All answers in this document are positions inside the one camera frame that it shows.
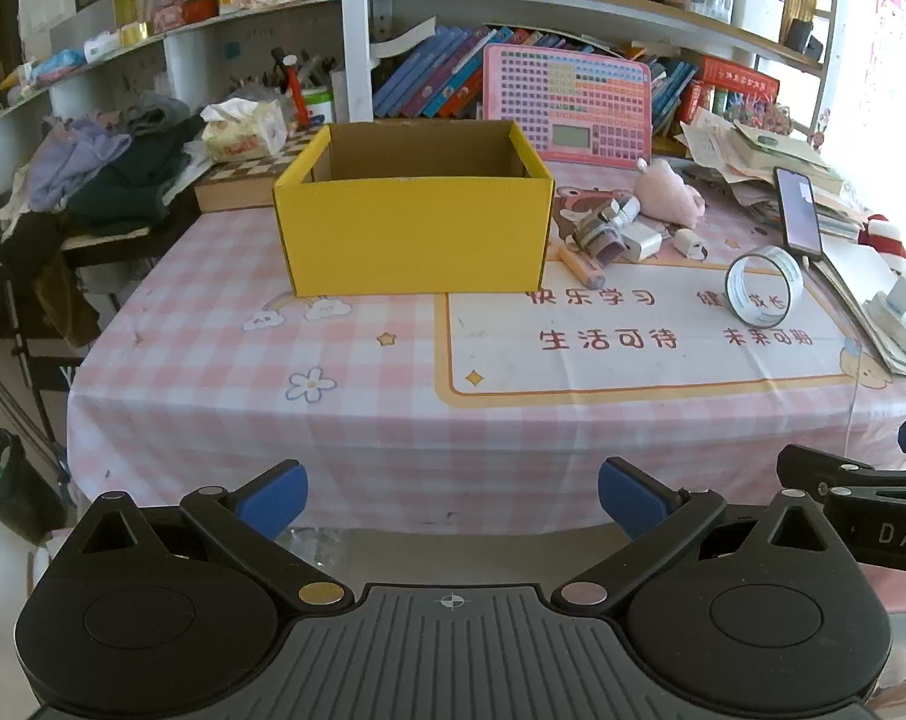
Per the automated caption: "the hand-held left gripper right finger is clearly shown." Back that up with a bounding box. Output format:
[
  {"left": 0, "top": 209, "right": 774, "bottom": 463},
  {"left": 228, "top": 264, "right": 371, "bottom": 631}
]
[{"left": 552, "top": 456, "right": 848, "bottom": 610}]

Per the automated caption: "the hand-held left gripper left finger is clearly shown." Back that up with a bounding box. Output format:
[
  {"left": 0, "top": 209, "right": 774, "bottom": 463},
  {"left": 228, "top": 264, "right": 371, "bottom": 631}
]
[{"left": 70, "top": 460, "right": 354, "bottom": 610}]

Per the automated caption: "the peach coloured tube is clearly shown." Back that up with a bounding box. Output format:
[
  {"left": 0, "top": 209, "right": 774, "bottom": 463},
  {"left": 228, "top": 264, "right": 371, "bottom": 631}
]
[{"left": 558, "top": 242, "right": 606, "bottom": 290}]

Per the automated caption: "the white charger plug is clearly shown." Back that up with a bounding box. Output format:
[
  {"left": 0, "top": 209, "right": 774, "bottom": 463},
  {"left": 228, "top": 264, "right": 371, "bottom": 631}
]
[{"left": 619, "top": 217, "right": 665, "bottom": 263}]

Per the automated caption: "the yellow cardboard box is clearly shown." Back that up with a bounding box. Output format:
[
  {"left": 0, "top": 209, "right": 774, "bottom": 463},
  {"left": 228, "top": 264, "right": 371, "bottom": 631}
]
[{"left": 273, "top": 120, "right": 557, "bottom": 297}]

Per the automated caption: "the pink plush toy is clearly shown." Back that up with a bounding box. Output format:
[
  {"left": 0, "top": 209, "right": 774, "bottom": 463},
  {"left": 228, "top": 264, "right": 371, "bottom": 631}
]
[{"left": 633, "top": 161, "right": 705, "bottom": 230}]

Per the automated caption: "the white power strip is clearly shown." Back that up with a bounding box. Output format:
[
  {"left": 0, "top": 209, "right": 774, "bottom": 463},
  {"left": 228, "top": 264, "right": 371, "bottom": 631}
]
[{"left": 862, "top": 274, "right": 906, "bottom": 365}]

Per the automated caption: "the red white striped cloth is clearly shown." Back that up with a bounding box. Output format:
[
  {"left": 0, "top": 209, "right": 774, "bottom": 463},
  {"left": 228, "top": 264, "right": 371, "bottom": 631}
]
[{"left": 856, "top": 214, "right": 906, "bottom": 308}]

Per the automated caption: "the black smartphone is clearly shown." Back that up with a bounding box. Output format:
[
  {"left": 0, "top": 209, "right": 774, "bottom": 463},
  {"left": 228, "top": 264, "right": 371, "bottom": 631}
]
[{"left": 774, "top": 166, "right": 825, "bottom": 260}]

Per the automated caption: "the black trash bin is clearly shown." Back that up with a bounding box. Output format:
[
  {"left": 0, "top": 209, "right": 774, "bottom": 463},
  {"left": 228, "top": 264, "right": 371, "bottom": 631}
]
[{"left": 0, "top": 427, "right": 68, "bottom": 545}]

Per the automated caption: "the pile of papers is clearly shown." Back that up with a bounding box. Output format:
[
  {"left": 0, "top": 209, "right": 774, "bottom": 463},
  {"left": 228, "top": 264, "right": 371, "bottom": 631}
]
[{"left": 678, "top": 109, "right": 874, "bottom": 241}]

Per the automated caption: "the wooden chessboard box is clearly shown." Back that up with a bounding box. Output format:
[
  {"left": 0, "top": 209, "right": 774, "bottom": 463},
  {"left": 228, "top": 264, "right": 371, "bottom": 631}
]
[{"left": 194, "top": 127, "right": 326, "bottom": 212}]

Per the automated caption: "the pile of clothes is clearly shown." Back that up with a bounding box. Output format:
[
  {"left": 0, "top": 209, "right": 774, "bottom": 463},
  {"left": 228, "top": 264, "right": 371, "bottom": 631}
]
[{"left": 0, "top": 94, "right": 208, "bottom": 260}]

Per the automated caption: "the red book box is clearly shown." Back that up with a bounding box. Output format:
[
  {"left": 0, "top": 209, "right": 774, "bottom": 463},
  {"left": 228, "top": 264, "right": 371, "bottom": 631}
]
[{"left": 697, "top": 56, "right": 780, "bottom": 113}]

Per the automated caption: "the green white pen holder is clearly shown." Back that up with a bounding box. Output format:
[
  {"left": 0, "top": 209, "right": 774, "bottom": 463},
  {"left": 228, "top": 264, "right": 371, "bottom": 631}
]
[{"left": 271, "top": 47, "right": 335, "bottom": 127}]

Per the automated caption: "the pink learning tablet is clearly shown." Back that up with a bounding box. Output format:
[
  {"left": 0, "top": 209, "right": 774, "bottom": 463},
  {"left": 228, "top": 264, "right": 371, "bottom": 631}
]
[{"left": 483, "top": 43, "right": 653, "bottom": 162}]

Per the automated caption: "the row of blue books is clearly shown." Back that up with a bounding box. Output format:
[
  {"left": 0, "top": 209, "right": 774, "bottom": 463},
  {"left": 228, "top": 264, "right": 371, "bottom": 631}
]
[{"left": 373, "top": 24, "right": 701, "bottom": 137}]

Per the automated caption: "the white pen cup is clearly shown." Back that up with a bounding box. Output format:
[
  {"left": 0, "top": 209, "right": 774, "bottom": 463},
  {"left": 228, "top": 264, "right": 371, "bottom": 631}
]
[{"left": 730, "top": 0, "right": 785, "bottom": 44}]

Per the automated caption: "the thick paperback book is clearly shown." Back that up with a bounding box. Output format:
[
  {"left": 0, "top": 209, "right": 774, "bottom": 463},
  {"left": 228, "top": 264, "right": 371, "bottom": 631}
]
[{"left": 370, "top": 19, "right": 435, "bottom": 65}]

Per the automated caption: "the white shelf unit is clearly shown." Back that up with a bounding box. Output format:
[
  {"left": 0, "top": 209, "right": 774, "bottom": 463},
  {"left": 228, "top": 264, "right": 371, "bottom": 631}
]
[{"left": 0, "top": 0, "right": 844, "bottom": 188}]

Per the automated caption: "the blue tissue pack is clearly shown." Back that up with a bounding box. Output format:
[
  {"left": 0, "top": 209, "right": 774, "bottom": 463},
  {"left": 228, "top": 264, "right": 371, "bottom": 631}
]
[{"left": 31, "top": 49, "right": 86, "bottom": 83}]

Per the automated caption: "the pink wall poster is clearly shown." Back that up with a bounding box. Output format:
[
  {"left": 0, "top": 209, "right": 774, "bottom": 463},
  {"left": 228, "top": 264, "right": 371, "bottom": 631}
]
[{"left": 865, "top": 0, "right": 906, "bottom": 166}]

